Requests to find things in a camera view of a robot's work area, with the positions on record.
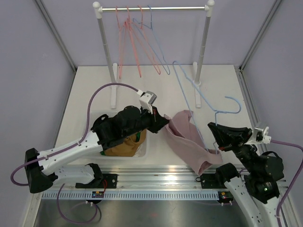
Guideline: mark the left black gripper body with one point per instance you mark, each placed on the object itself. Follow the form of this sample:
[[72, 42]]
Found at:
[[147, 121]]

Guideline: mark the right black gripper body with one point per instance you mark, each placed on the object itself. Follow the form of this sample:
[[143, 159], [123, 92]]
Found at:
[[244, 151]]

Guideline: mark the brown tank top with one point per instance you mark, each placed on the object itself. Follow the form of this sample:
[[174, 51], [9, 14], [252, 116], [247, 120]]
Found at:
[[127, 146]]

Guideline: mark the pink tank top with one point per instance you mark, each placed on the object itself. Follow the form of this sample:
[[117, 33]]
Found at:
[[184, 139]]

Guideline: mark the green tank top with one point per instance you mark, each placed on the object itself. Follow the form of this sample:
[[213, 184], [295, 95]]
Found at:
[[137, 136]]

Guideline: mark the white tank top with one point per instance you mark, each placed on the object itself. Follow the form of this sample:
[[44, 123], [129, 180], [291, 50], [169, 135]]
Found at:
[[140, 151]]

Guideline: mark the black tank top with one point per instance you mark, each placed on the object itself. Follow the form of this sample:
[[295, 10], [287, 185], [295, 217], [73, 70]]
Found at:
[[101, 124]]

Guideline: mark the pink wire hanger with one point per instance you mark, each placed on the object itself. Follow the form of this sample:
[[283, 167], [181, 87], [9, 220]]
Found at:
[[122, 31]]

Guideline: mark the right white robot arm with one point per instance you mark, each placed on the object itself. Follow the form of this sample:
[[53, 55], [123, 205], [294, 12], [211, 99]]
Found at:
[[257, 193]]

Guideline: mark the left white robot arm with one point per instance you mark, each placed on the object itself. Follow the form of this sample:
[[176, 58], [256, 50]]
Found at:
[[51, 167]]

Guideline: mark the white plastic basket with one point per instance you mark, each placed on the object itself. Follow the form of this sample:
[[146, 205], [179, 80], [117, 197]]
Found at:
[[127, 149]]

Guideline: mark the white metal clothes rack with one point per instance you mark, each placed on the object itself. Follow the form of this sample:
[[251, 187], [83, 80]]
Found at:
[[114, 68]]

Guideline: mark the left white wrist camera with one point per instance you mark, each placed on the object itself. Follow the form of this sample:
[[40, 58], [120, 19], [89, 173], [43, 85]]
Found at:
[[146, 100]]

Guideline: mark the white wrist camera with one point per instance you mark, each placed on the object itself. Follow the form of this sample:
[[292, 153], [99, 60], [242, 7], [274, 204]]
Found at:
[[146, 100], [259, 135]]

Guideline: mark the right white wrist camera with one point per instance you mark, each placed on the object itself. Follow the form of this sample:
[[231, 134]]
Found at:
[[259, 135]]

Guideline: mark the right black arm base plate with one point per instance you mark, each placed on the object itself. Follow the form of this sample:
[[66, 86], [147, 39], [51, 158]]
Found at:
[[209, 181]]

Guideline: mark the aluminium mounting rail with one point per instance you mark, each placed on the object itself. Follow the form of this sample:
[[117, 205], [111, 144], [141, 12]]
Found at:
[[153, 178]]

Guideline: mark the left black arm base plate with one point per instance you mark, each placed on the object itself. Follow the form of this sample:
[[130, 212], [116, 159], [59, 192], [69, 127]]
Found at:
[[108, 180]]

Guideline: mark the white slotted cable duct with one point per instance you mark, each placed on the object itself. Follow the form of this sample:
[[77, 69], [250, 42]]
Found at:
[[133, 195]]

